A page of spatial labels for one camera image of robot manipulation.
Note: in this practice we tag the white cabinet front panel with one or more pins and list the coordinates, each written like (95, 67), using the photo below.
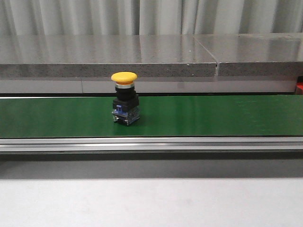
(148, 85)

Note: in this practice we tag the grey stone counter slab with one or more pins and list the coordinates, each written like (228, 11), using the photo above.
(99, 56)

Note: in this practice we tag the green conveyor belt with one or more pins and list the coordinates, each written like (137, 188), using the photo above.
(160, 116)

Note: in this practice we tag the grey pleated curtain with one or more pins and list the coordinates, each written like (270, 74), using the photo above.
(149, 17)

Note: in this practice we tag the aluminium conveyor side rail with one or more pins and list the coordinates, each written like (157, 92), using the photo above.
(141, 145)

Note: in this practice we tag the red object at edge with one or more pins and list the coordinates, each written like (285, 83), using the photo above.
(299, 88)

